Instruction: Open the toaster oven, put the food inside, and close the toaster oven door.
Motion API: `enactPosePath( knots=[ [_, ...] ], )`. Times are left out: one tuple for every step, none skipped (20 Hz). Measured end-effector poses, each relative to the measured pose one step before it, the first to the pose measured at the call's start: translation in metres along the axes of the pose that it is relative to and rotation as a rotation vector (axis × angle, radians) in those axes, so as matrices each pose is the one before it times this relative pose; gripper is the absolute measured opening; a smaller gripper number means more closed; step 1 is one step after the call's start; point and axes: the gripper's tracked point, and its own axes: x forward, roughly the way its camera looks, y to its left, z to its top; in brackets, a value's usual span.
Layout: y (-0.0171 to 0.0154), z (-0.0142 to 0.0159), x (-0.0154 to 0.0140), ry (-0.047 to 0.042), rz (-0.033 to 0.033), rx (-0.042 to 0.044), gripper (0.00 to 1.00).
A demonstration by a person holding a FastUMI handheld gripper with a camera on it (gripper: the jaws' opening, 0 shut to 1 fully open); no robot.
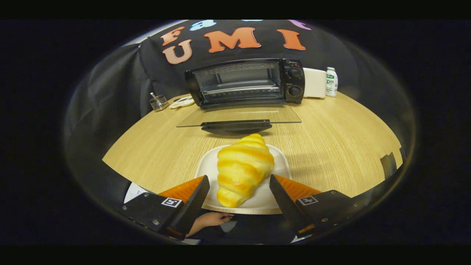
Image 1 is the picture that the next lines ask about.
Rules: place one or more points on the small white dish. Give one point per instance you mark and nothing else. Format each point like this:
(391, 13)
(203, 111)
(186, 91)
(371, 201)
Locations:
(182, 103)

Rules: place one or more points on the metal mesh utensil holder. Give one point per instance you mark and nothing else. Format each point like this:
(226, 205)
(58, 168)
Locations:
(160, 102)

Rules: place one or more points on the dark chair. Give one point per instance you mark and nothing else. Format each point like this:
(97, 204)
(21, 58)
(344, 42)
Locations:
(389, 163)

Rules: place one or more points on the black toaster oven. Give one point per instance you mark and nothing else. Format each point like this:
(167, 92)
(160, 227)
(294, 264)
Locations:
(294, 81)

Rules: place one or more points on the yellow toy croissant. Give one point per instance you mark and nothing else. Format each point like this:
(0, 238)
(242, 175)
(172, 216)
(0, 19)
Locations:
(243, 169)

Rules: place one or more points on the white countertop appliance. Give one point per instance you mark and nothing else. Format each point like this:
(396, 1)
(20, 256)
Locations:
(314, 82)

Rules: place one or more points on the black backdrop cloth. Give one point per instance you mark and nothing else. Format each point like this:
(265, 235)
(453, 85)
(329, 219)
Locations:
(110, 92)

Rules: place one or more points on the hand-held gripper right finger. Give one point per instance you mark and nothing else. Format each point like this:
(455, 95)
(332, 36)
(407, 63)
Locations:
(285, 206)

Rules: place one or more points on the white square plate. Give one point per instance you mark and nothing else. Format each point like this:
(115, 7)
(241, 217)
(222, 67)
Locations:
(281, 165)

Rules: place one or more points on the white green-label bottle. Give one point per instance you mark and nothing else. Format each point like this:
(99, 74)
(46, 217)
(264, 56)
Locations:
(331, 84)

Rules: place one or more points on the white paper sheet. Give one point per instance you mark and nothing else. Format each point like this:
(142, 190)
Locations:
(134, 191)

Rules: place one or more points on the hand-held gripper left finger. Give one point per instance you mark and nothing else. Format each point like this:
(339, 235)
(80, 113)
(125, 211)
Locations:
(193, 206)

